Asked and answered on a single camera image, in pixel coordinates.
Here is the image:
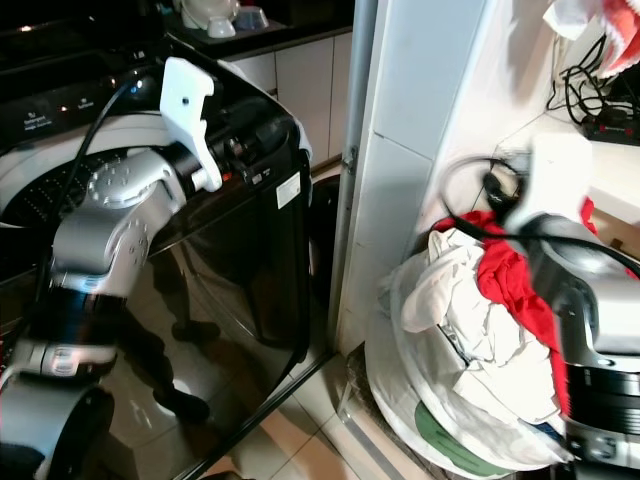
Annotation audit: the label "black top-loading washing machine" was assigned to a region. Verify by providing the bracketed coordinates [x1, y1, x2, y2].
[0, 35, 327, 480]

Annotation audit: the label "white washer label sticker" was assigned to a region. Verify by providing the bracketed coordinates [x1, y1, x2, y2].
[275, 172, 303, 211]

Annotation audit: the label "white cabinet with black counter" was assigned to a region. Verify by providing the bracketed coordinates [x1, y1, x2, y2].
[168, 18, 357, 173]

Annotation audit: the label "red garment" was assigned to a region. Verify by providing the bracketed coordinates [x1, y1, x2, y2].
[434, 195, 603, 417]

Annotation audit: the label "white panel door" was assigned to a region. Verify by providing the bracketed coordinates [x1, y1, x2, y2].
[325, 0, 566, 358]

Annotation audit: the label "small glass bowl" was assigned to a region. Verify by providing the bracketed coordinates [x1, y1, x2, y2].
[232, 7, 272, 32]

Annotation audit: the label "white garment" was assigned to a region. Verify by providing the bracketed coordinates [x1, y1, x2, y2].
[400, 230, 553, 403]

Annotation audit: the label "white hanging cloth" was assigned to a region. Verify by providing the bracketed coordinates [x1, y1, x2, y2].
[544, 0, 613, 42]

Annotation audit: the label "red hanging cloth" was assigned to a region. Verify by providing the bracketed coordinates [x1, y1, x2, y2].
[594, 0, 640, 81]

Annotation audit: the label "green cloth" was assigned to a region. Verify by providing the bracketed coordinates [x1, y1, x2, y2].
[414, 400, 523, 477]

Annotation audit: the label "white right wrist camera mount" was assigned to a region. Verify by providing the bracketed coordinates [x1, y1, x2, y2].
[503, 133, 598, 238]

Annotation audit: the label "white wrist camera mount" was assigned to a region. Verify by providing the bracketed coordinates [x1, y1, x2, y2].
[160, 57, 224, 196]
[503, 133, 598, 238]

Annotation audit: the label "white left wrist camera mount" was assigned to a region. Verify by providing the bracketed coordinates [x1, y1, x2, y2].
[160, 57, 224, 196]

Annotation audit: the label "tangled black cables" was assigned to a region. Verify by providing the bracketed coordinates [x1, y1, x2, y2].
[548, 40, 640, 141]

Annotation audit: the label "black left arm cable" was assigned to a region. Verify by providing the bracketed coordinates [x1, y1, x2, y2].
[5, 76, 166, 386]

